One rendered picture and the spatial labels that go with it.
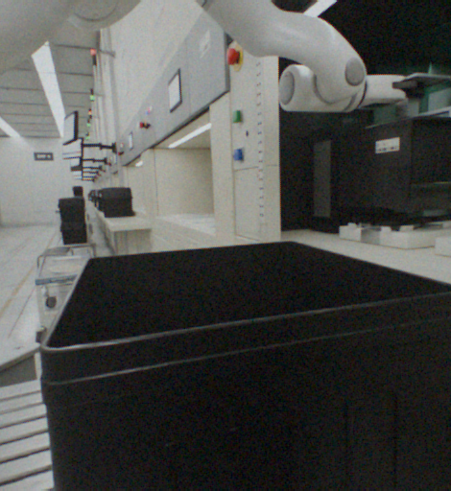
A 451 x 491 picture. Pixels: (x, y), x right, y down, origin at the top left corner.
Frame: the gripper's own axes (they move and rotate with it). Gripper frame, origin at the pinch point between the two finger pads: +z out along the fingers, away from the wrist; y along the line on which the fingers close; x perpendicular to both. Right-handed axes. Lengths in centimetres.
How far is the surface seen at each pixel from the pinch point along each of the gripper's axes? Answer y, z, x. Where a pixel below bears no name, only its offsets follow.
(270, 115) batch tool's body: -13.2, -28.2, -2.5
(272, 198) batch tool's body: -13.3, -28.1, -22.2
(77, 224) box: -370, -82, -51
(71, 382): 47, -73, -28
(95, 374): 47, -72, -28
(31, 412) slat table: 21, -80, -43
